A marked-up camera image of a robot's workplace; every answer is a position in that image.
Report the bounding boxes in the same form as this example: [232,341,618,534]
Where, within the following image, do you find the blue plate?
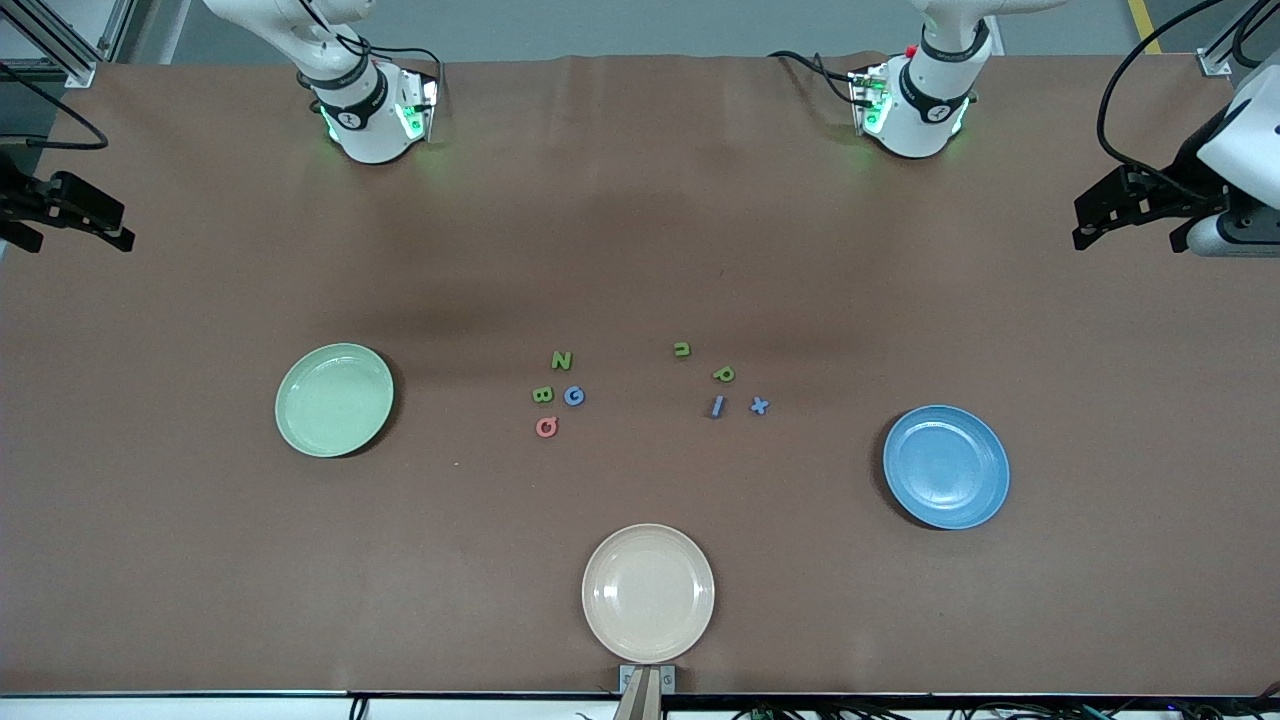
[882,404,1011,531]

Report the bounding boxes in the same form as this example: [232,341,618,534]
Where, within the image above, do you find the green plate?
[275,343,395,459]

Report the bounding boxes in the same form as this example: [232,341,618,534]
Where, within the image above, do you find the brown table cover mat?
[0,52,1280,698]

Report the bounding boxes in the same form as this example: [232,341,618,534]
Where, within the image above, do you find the beige plate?
[581,523,716,665]

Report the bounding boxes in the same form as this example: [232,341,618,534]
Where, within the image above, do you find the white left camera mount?
[1195,72,1280,213]

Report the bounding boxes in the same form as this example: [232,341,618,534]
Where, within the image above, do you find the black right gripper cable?
[0,60,110,151]

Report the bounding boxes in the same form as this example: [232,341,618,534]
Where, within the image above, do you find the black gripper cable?
[1096,0,1231,191]
[0,60,110,151]

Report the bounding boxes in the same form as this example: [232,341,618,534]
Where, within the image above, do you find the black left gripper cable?
[1096,0,1231,191]

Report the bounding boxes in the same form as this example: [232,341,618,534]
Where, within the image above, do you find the aluminium frame post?
[1195,0,1280,77]
[0,0,136,89]

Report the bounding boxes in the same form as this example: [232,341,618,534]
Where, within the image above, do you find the black hanging cable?
[1230,0,1280,71]

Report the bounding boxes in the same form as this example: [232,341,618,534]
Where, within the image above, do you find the black left base cable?
[768,48,861,106]

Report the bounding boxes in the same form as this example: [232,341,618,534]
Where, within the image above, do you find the black base cable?
[375,45,447,113]
[768,48,861,106]

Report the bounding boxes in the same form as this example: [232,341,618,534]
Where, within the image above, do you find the black right base cable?
[375,45,447,113]

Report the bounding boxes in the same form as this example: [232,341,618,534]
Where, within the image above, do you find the white table edge rail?
[0,690,1280,720]

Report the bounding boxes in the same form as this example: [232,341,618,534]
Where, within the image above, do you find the metal camera stand bracket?
[615,664,678,720]

